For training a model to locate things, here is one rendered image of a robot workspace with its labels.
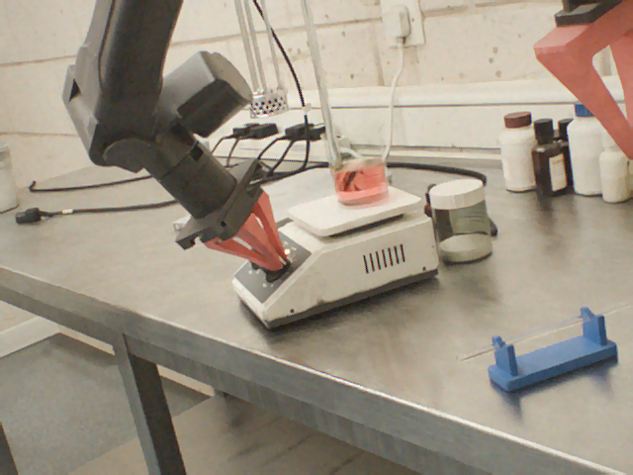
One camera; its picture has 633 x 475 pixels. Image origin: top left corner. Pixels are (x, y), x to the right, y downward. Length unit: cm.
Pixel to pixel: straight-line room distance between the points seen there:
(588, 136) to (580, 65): 72
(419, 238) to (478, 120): 52
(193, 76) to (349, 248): 24
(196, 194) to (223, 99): 10
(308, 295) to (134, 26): 34
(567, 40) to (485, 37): 102
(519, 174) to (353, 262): 38
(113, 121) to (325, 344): 28
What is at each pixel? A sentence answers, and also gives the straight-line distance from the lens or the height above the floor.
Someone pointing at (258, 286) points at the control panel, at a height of 79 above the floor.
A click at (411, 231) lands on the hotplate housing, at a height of 81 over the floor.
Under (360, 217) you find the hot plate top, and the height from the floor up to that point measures 84.
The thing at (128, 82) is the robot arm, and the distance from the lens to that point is 75.
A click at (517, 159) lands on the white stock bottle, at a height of 79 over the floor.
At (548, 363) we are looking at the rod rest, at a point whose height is 76.
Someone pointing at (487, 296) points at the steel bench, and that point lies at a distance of 90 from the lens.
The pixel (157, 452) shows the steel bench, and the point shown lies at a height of 50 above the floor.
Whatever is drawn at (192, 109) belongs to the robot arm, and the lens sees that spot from 83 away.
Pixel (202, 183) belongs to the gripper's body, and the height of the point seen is 92.
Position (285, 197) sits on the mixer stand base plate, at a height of 76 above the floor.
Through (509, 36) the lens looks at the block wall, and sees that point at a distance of 142.
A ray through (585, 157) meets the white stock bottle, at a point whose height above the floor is 80.
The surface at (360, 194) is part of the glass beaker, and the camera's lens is 95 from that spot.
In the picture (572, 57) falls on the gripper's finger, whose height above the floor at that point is 103.
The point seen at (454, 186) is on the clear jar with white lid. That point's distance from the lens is 101.
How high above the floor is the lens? 109
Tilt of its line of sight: 17 degrees down
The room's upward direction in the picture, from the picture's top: 12 degrees counter-clockwise
